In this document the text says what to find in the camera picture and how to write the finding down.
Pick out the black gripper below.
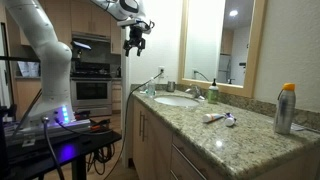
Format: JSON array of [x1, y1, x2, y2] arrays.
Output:
[[122, 25, 147, 58]]

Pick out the chrome tap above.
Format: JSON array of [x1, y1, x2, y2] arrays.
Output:
[[185, 84, 206, 101]]

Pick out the range hood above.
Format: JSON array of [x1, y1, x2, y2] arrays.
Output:
[[70, 31, 112, 44]]

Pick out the small clear plastic bottle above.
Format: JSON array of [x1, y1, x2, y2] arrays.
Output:
[[145, 77, 157, 99]]

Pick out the metal cup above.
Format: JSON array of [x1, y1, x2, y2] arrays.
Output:
[[166, 80, 177, 93]]

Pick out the wooden upper kitchen cabinets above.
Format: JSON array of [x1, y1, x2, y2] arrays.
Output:
[[19, 0, 123, 55]]

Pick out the stainless oven stove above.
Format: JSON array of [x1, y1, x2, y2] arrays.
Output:
[[69, 61, 113, 118]]

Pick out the white oval sink basin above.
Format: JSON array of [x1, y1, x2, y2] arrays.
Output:
[[153, 95, 200, 108]]

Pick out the orange black tool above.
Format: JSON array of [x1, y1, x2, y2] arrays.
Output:
[[89, 120, 112, 133]]

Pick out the green soap pump bottle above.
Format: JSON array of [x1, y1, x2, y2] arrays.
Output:
[[207, 78, 220, 105]]

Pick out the wooden vanity cabinet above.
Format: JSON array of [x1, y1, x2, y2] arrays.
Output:
[[132, 98, 320, 180]]

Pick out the white orange toothpaste tube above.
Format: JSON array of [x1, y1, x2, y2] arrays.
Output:
[[202, 112, 226, 124]]

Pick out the white purple tube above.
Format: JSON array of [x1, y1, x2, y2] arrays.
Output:
[[224, 112, 238, 128]]

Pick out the wooden framed mirror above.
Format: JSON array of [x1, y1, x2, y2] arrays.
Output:
[[177, 0, 268, 99]]

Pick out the black robot table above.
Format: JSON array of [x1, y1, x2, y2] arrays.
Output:
[[0, 128, 123, 180]]

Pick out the aluminium bottle orange cap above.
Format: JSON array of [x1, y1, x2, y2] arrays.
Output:
[[273, 82, 297, 136]]

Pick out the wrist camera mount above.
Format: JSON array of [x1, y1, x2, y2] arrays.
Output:
[[116, 18, 156, 35]]

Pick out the long black power cable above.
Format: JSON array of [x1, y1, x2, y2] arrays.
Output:
[[103, 71, 163, 180]]

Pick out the black cable bundle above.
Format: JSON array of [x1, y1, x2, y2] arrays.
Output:
[[85, 143, 116, 176]]

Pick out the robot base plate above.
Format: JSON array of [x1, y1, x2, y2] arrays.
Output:
[[3, 118, 93, 145]]

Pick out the grey base cable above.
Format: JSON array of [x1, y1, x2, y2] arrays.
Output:
[[41, 115, 66, 180]]

